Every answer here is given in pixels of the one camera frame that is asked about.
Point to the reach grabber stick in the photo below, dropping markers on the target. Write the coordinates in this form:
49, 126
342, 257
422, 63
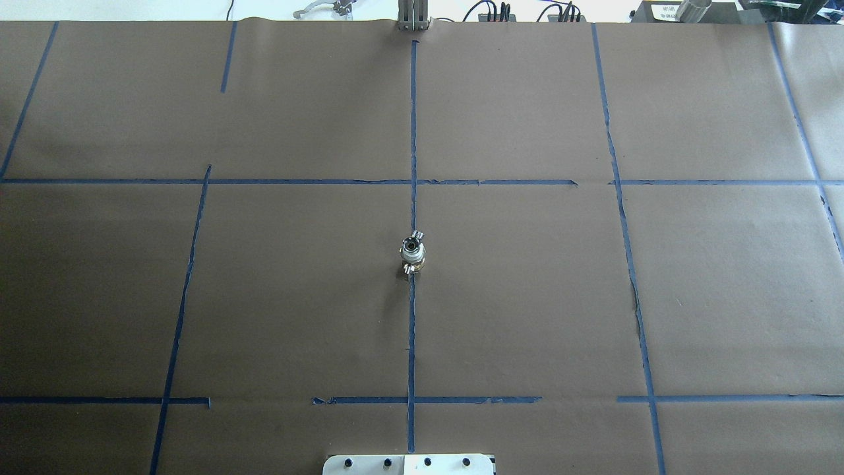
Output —
340, 9

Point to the black box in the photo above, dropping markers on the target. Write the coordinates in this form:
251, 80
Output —
663, 12

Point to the metal valve fitting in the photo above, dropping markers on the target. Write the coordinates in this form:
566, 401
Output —
413, 246

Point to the steel cup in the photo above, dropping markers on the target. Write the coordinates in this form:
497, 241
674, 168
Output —
692, 11

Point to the white mounting column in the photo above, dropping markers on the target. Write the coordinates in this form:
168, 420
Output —
437, 463

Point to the aluminium frame post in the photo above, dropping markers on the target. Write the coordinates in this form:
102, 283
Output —
413, 15

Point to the white PPR pipe fitting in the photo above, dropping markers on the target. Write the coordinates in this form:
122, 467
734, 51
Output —
412, 266

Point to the orange black connector strip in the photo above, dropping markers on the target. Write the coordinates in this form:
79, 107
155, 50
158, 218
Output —
490, 12

